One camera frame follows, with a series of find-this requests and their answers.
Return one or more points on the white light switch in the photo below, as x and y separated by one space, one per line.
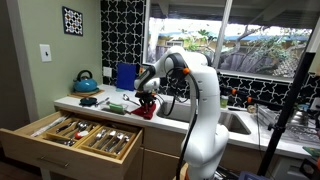
45 52

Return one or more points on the black patterned wall picture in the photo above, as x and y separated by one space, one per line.
72 21

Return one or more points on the blue plastic item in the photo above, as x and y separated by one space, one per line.
251 176

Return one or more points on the small dark bowl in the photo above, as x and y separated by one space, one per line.
88 101

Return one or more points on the light wooden table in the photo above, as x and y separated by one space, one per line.
183 171

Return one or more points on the light wooden drawer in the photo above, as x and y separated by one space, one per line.
66 163

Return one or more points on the wooden cutlery organiser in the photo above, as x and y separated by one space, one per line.
63 131

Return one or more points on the stainless steel sink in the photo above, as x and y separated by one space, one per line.
236 123

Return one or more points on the white window frame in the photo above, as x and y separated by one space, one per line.
221 33

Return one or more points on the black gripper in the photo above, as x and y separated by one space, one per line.
146 96

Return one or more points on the teal round coaster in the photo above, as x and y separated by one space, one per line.
119 89

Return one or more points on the black tripod pole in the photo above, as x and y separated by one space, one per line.
283 120

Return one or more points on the blue cutting board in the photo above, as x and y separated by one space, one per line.
126 76

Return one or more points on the wooden base cabinet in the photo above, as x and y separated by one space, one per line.
160 146

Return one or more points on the white wrapped utensils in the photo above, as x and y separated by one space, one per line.
50 126

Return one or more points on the white wall outlet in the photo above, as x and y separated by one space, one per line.
107 71

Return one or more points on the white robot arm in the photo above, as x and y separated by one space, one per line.
206 110

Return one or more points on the round beige scrubber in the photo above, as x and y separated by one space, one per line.
251 109

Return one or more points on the red cloth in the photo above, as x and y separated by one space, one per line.
146 114

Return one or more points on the metal dish rack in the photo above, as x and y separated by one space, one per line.
300 128

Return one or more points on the green sponge clear wrapper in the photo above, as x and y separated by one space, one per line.
116 107

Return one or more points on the wooden trivet board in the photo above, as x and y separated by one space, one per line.
75 94

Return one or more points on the green soap bottle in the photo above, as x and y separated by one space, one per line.
224 101

